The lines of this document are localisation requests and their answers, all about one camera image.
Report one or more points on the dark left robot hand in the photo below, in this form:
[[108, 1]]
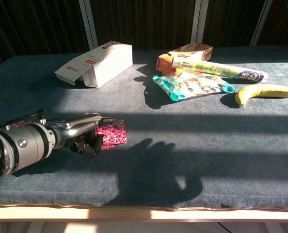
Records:
[[73, 128]]

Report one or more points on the white cardboard box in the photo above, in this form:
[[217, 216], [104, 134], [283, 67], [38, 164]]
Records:
[[105, 63]]

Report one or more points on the blue-grey table mat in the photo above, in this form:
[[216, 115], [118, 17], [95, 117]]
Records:
[[182, 150]]

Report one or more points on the orange cardboard box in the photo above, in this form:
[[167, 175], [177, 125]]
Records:
[[165, 61]]

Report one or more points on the teal snack bag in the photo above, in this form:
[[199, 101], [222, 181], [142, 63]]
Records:
[[192, 86]]

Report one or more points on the plastic wrap roll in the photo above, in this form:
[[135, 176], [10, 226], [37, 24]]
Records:
[[214, 69]]

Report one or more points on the yellow banana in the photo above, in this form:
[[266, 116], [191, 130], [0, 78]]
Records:
[[267, 91]]

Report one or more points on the white window frame post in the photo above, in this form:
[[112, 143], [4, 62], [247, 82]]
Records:
[[260, 23], [198, 20], [88, 21]]

